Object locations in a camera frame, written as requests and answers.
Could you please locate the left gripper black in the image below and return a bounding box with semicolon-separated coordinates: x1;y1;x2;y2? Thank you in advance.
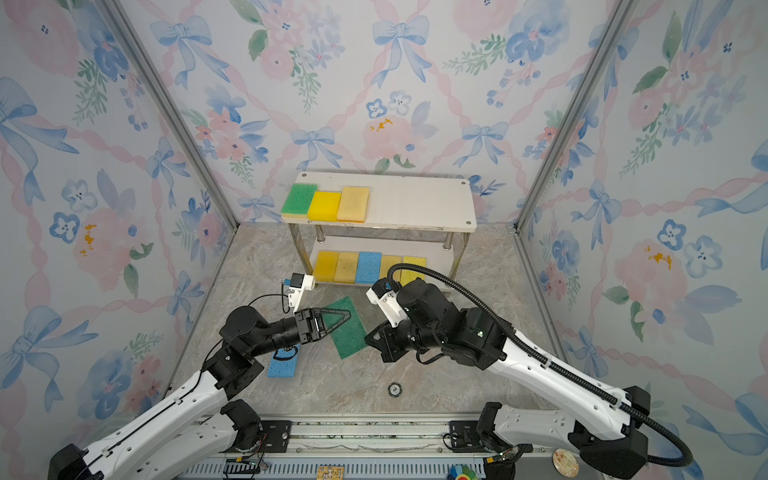
249;311;349;362

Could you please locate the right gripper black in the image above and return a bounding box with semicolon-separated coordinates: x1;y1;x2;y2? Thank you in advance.
363;319;448;366

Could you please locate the dark green scouring sponge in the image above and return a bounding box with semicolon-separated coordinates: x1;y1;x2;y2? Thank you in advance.
327;296;367;360

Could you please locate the tan yellow orange-backed sponge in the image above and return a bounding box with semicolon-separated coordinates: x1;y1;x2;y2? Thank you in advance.
333;252;359;284

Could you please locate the bright yellow sponge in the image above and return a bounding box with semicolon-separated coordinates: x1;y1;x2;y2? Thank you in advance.
314;251;339;282
307;191;342;222

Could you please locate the yellow-green sponge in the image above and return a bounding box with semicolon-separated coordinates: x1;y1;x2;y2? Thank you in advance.
400;256;428;286

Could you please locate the large blue sponge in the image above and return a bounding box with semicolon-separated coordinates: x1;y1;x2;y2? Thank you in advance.
355;252;382;285

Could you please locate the pale yellow sponge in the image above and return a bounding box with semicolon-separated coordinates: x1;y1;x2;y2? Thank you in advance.
336;186;370;223

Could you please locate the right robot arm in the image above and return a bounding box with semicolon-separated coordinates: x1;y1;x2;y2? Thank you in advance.
365;279;650;479

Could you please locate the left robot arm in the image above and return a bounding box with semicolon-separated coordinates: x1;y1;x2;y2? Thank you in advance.
48;306;351;479

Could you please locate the white two-tier shelf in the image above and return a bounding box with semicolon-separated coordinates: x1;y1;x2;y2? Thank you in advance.
281;172;477;279

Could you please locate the poker chip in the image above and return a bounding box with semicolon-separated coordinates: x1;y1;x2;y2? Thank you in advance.
388;382;402;398

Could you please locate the small yellow circuit board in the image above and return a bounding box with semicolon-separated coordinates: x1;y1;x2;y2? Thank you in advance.
316;465;345;480

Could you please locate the colourful toy object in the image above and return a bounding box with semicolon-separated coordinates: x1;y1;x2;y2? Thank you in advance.
446;464;479;480

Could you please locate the round beige disc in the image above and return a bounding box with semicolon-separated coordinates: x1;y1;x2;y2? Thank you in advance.
552;449;580;479

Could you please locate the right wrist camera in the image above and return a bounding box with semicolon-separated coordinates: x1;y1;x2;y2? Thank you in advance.
366;278;408;328

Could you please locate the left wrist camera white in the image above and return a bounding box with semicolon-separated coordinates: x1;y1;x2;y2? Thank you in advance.
282;273;316;312

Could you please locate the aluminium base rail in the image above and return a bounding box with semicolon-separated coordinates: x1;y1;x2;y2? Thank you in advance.
110;413;631;480

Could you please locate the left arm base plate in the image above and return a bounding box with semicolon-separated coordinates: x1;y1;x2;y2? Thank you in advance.
233;420;293;454

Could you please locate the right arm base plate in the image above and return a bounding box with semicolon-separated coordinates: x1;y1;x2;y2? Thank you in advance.
443;420;533;455

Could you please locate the black corrugated cable right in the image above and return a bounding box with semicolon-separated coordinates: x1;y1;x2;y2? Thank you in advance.
386;262;694;468

